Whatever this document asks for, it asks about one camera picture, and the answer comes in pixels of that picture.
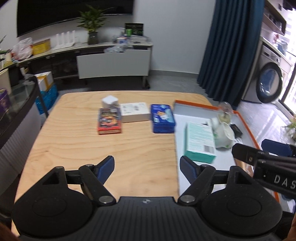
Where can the blue tin box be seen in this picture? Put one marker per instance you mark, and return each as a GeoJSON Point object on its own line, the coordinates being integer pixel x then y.
{"type": "Point", "coordinates": [162, 119]}

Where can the potted green plant glass vase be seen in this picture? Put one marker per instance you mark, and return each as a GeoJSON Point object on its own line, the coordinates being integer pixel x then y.
{"type": "Point", "coordinates": [91, 20]}

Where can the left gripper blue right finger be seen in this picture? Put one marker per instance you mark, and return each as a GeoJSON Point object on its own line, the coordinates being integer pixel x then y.
{"type": "Point", "coordinates": [190, 170]}

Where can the black green display card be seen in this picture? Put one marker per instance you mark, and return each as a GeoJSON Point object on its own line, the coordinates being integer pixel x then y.
{"type": "Point", "coordinates": [136, 29]}

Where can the black glass side cabinet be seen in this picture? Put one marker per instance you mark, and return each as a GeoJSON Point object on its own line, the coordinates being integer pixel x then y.
{"type": "Point", "coordinates": [19, 129]}

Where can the dark blue curtain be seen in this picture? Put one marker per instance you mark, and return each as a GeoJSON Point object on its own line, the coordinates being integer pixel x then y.
{"type": "Point", "coordinates": [230, 50]}

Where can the white tv cabinet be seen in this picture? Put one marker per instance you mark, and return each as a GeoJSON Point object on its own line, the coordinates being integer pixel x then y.
{"type": "Point", "coordinates": [85, 61]}

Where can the white labelled carton box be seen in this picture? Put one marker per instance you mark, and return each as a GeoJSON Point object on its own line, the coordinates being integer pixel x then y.
{"type": "Point", "coordinates": [134, 112]}

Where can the silver washing machine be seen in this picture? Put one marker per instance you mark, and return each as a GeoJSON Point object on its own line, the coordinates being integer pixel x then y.
{"type": "Point", "coordinates": [269, 71]}

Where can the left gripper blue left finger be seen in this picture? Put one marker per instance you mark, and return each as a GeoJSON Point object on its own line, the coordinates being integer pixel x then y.
{"type": "Point", "coordinates": [104, 169]}

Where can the white plug-in vaporizer device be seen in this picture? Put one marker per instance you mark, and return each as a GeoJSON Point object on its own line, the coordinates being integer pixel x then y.
{"type": "Point", "coordinates": [223, 134]}

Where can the clear glass liquid bottle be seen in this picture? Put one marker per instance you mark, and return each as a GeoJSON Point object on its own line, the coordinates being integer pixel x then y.
{"type": "Point", "coordinates": [225, 112]}

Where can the white router with antennas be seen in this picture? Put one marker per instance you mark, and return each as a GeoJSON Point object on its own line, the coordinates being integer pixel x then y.
{"type": "Point", "coordinates": [65, 40]}

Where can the white cube charger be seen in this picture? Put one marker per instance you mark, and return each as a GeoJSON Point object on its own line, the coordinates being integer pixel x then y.
{"type": "Point", "coordinates": [110, 102]}

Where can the orange rimmed white tray box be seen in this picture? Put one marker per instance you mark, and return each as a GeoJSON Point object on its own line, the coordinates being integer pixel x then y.
{"type": "Point", "coordinates": [190, 112]}

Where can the teal and white box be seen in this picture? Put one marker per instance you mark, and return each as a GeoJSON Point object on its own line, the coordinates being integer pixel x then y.
{"type": "Point", "coordinates": [199, 144]}

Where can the yellow cardboard box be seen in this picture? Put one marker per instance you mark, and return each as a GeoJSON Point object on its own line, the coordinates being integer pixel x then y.
{"type": "Point", "coordinates": [41, 46]}

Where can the blue plastic bag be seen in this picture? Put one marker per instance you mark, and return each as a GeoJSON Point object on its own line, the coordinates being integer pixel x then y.
{"type": "Point", "coordinates": [49, 97]}

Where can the black television screen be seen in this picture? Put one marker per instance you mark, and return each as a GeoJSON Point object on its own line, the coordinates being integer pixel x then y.
{"type": "Point", "coordinates": [33, 15]}

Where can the purple patterned box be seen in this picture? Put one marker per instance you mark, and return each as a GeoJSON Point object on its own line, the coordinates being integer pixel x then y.
{"type": "Point", "coordinates": [5, 104]}

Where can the white plastic bag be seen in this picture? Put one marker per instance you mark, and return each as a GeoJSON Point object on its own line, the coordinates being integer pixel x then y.
{"type": "Point", "coordinates": [23, 49]}

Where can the red and blue card box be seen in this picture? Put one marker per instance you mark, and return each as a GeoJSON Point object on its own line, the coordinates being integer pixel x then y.
{"type": "Point", "coordinates": [109, 121]}

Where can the white yellow-taped carton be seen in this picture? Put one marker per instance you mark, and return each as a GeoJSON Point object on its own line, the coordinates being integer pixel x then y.
{"type": "Point", "coordinates": [45, 80]}

